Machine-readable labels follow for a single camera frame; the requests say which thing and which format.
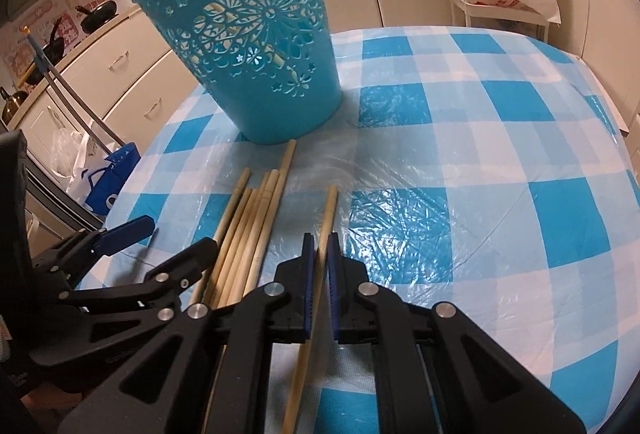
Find cream kitchen base cabinet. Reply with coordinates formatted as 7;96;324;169
25;6;201;149

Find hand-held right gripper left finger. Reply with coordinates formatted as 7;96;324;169
57;234;317;434

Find red white plastic bag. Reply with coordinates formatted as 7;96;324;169
467;0;561;22

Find blue perforated plastic basket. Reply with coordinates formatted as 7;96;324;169
132;0;343;145

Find wooden chopstick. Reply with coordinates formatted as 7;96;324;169
281;185;339;434

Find blue white checked tablecloth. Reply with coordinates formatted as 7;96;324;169
80;28;640;434

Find blue shopping bag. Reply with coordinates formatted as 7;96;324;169
82;143;141;215

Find pile of wooden chopsticks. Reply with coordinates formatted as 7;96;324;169
190;140;298;309

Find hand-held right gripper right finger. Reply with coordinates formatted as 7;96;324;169
325;234;588;434

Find cream side cabinet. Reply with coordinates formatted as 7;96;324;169
530;0;640;129

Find dark kettle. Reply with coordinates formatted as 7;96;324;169
0;86;28;125

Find blue handled mop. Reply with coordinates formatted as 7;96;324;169
20;26;123;155

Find black wok pan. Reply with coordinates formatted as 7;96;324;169
20;14;67;85

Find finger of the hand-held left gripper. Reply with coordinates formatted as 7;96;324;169
30;238;219;367
30;215;156;287

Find black frying pan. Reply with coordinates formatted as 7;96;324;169
75;1;118;34

